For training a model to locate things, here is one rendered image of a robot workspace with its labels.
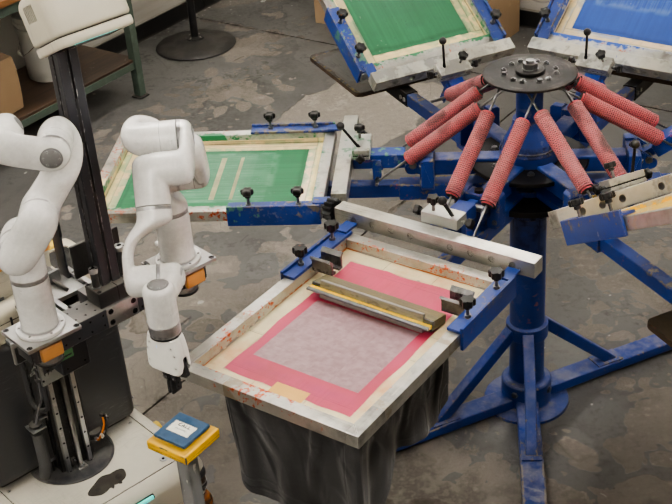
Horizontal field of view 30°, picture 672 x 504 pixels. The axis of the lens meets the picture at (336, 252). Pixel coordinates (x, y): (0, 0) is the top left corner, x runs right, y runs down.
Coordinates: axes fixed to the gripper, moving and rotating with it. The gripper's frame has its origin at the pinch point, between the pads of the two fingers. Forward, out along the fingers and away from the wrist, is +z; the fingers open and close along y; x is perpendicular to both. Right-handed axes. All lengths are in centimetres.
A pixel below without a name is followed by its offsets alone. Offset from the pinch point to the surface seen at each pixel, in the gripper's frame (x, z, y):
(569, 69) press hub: 169, -20, 22
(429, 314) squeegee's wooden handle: 69, 12, 30
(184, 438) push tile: -2.6, 13.9, 3.0
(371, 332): 59, 15, 17
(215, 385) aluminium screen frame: 17.1, 13.2, -3.2
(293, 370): 34.5, 15.4, 8.8
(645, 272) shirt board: 127, 19, 68
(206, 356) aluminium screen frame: 25.8, 13.2, -13.4
